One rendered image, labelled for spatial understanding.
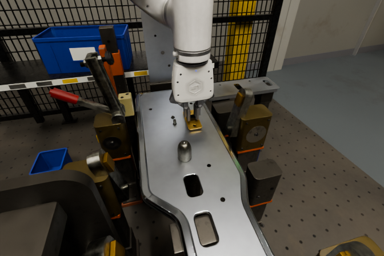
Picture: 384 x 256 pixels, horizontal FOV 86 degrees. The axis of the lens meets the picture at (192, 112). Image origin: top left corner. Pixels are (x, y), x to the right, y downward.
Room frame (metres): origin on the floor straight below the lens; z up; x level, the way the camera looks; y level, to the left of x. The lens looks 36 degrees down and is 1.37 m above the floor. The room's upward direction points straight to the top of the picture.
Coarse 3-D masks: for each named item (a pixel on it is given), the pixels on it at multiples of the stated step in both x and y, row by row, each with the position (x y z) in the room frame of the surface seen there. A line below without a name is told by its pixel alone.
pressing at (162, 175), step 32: (160, 96) 0.60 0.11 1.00; (160, 128) 0.43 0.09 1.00; (160, 160) 0.32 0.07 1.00; (192, 160) 0.32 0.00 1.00; (224, 160) 0.32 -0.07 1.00; (160, 192) 0.24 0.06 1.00; (224, 192) 0.24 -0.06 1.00; (192, 224) 0.18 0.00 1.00; (224, 224) 0.18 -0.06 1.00; (256, 224) 0.18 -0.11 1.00
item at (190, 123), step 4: (192, 112) 0.50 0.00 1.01; (192, 116) 0.47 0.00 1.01; (192, 120) 0.45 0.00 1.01; (196, 120) 0.46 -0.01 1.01; (188, 124) 0.44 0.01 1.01; (192, 124) 0.44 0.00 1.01; (196, 124) 0.44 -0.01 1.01; (200, 124) 0.44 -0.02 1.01; (192, 128) 0.42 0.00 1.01; (196, 128) 0.42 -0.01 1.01; (200, 128) 0.43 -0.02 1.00
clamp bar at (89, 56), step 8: (88, 56) 0.40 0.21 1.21; (96, 56) 0.42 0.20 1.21; (112, 56) 0.42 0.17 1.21; (80, 64) 0.40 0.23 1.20; (88, 64) 0.39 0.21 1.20; (96, 64) 0.39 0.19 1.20; (112, 64) 0.41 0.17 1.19; (96, 72) 0.39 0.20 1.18; (104, 72) 0.42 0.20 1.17; (96, 80) 0.39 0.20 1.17; (104, 80) 0.40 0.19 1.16; (104, 88) 0.39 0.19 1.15; (112, 88) 0.42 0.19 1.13; (104, 96) 0.39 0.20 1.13; (112, 96) 0.40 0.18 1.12; (112, 104) 0.40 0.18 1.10; (120, 104) 0.43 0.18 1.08; (112, 112) 0.40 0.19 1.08; (120, 112) 0.40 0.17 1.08
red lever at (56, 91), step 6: (54, 90) 0.38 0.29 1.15; (60, 90) 0.39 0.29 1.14; (54, 96) 0.38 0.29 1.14; (60, 96) 0.38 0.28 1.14; (66, 96) 0.38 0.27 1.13; (72, 96) 0.39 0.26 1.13; (78, 96) 0.40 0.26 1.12; (72, 102) 0.38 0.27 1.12; (78, 102) 0.39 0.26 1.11; (84, 102) 0.39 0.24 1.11; (90, 102) 0.40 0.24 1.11; (96, 102) 0.41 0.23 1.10; (90, 108) 0.39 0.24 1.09; (96, 108) 0.40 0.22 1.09; (102, 108) 0.40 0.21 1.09; (108, 108) 0.41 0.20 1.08
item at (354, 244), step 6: (342, 246) 0.11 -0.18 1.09; (348, 246) 0.10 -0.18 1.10; (354, 246) 0.10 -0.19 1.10; (360, 246) 0.10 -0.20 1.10; (366, 246) 0.10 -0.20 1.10; (330, 252) 0.11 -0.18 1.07; (336, 252) 0.10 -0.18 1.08; (342, 252) 0.10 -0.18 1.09; (348, 252) 0.10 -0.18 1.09; (354, 252) 0.10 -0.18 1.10; (360, 252) 0.10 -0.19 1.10; (366, 252) 0.10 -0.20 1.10; (372, 252) 0.10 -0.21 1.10
